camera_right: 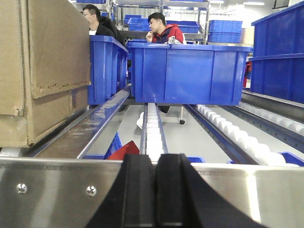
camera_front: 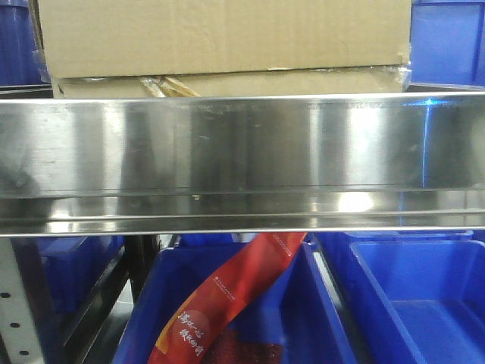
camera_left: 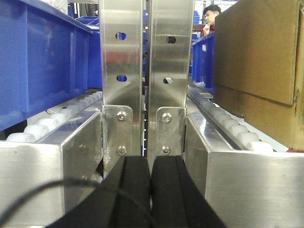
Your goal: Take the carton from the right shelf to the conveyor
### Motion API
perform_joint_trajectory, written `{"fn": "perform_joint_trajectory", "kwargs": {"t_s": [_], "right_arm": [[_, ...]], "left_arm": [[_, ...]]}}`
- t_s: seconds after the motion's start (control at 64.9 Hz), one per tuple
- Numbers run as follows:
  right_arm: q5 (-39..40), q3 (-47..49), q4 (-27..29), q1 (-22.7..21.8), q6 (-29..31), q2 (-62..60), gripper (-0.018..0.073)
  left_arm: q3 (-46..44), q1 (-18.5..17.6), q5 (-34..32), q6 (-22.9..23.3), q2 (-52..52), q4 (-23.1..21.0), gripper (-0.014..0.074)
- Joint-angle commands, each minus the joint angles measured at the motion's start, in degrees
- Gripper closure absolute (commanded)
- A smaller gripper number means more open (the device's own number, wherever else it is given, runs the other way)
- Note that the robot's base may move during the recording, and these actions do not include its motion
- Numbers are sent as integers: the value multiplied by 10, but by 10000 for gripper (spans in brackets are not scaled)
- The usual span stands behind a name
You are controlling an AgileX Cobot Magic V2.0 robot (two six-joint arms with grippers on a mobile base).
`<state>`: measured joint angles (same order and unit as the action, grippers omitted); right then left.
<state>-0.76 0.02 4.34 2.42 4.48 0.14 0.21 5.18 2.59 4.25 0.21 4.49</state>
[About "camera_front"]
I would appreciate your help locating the brown cardboard carton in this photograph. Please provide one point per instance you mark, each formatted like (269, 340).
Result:
(138, 49)

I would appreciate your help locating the white perforated shelf upright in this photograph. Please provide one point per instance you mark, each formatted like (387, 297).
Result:
(20, 266)

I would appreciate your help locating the blue bin with red bag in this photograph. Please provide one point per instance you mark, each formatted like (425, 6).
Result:
(295, 321)

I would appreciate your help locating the red printed snack bag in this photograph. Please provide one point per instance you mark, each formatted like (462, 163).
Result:
(223, 295)

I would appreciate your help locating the blue bin lower left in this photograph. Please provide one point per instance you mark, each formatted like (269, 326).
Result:
(73, 265)

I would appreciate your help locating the empty blue plastic bin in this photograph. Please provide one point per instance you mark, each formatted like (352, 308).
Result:
(414, 299)

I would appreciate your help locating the blue bin upper left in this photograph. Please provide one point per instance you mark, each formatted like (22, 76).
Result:
(20, 59)

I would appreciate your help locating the blue bin upper right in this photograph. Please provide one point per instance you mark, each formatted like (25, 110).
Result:
(447, 42)

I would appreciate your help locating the black shelf frame post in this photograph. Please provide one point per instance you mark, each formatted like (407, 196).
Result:
(140, 251)

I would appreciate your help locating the stainless steel shelf rail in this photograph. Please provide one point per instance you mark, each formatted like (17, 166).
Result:
(395, 161)

